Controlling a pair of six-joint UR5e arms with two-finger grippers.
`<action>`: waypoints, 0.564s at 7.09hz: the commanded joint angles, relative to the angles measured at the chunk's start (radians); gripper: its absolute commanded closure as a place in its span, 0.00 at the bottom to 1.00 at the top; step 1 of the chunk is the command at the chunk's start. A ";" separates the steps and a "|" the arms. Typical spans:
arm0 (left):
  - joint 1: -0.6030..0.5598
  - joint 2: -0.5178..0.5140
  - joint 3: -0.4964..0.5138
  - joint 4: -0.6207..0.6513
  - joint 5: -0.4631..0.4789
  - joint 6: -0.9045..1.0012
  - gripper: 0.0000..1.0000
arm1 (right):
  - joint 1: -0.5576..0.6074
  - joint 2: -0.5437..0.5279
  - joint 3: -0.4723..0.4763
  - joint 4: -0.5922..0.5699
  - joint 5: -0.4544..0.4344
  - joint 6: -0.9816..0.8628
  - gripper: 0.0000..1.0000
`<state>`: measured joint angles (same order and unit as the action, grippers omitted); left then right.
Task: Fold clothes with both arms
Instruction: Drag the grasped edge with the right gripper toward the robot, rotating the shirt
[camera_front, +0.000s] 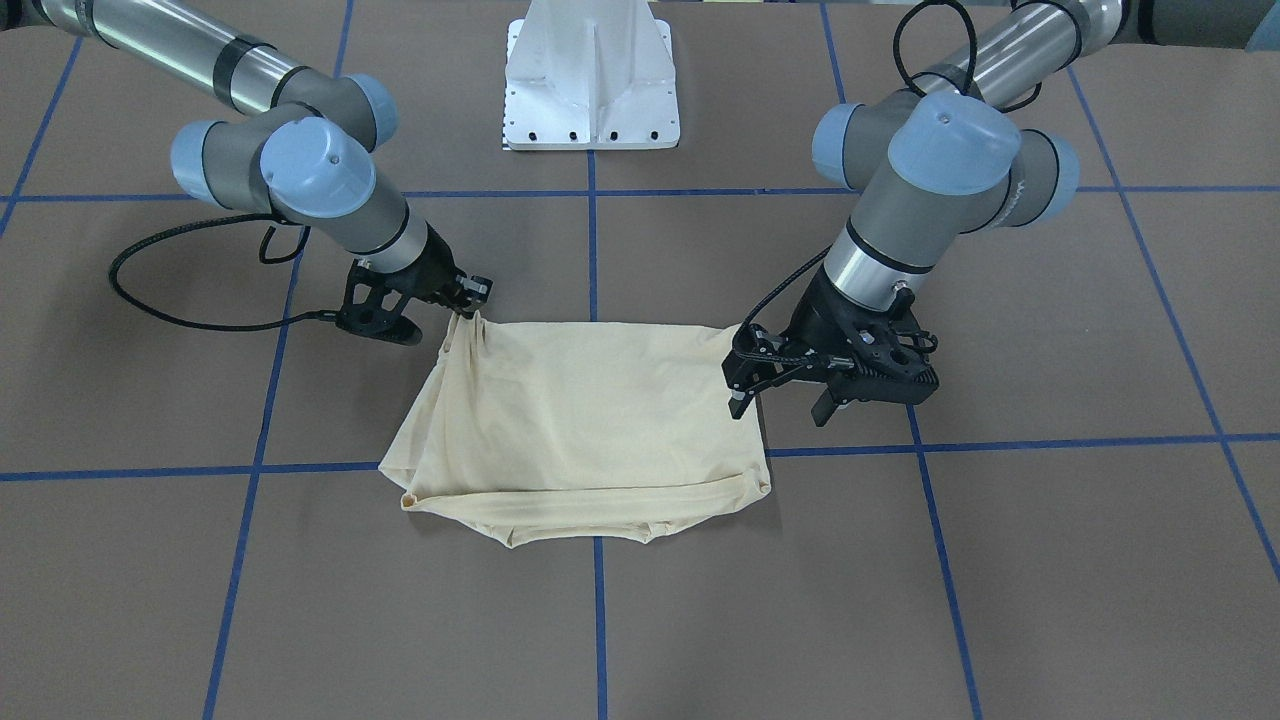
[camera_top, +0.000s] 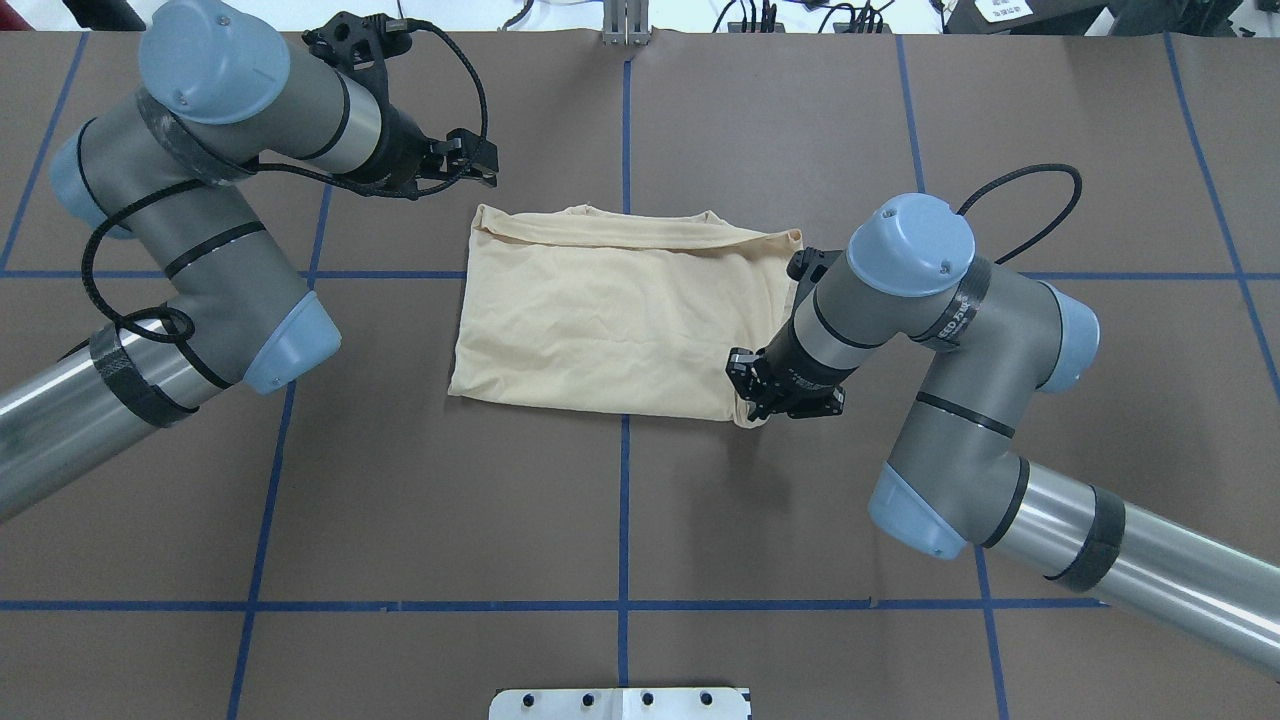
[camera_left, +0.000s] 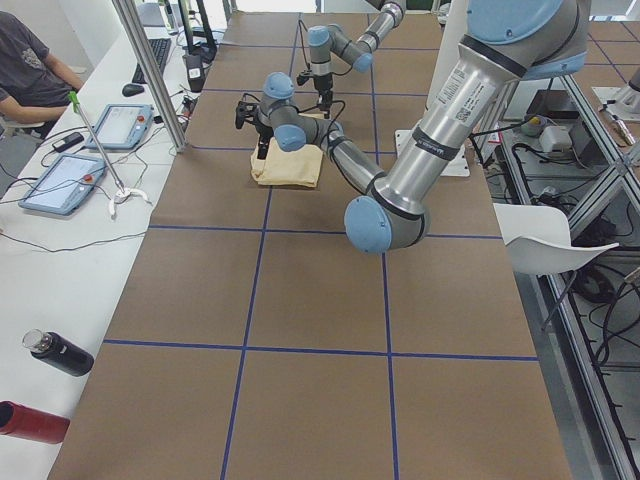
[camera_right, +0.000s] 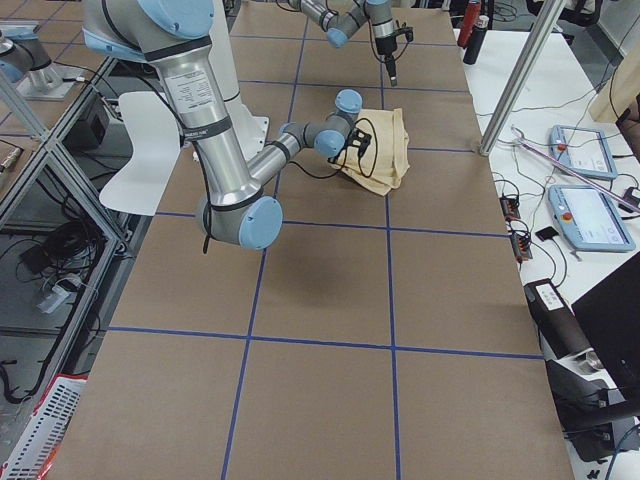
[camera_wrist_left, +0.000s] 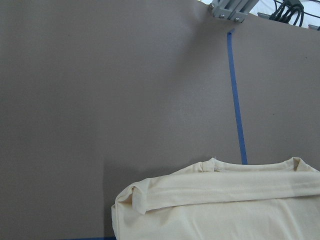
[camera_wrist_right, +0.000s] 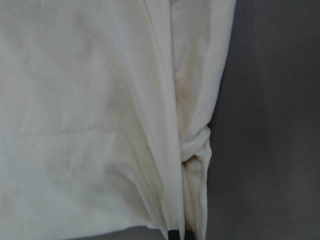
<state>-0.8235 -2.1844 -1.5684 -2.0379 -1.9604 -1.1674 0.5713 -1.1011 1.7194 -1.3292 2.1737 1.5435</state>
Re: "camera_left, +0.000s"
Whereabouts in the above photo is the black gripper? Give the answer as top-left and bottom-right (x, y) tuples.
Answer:
(296, 70), (333, 112)
(235, 93), (273, 160)

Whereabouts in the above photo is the beige long-sleeve printed shirt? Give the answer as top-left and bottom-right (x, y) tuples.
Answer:
(250, 139), (324, 188)

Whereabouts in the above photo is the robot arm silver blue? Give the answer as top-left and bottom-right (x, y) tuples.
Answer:
(296, 0), (407, 118)
(235, 1), (591, 253)

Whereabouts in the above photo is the black keyboard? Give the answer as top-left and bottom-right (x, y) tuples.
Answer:
(131, 37), (173, 85)

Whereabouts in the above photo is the far blue teach pendant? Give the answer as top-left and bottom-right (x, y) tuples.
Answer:
(94, 104), (154, 151)

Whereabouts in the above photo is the blue teach pendant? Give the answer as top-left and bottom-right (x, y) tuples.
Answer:
(18, 154), (106, 216)
(94, 104), (154, 151)

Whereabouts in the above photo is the black computer mouse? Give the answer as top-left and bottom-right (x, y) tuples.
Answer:
(121, 83), (145, 98)

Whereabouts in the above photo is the reach grabber stick tool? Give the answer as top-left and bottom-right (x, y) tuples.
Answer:
(68, 91), (152, 220)

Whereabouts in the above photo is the near blue teach pendant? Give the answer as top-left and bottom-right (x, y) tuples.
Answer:
(18, 154), (106, 216)

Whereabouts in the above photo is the seated person grey shirt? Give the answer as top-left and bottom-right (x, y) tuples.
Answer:
(1, 12), (84, 137)

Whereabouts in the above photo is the white plastic chair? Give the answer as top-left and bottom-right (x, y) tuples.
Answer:
(492, 202), (621, 331)

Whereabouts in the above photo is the black bottle clear cap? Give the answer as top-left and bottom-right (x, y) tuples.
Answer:
(22, 329), (94, 377)

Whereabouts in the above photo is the red bottle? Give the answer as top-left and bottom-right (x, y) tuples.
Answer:
(1, 401), (70, 444)

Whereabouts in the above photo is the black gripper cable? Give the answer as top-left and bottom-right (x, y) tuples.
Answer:
(239, 91), (347, 151)
(297, 19), (321, 81)

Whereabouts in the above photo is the aluminium frame post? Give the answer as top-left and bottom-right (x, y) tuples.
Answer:
(112, 0), (186, 153)

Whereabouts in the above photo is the white central pedestal column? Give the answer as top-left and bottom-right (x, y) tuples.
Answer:
(394, 1), (469, 176)

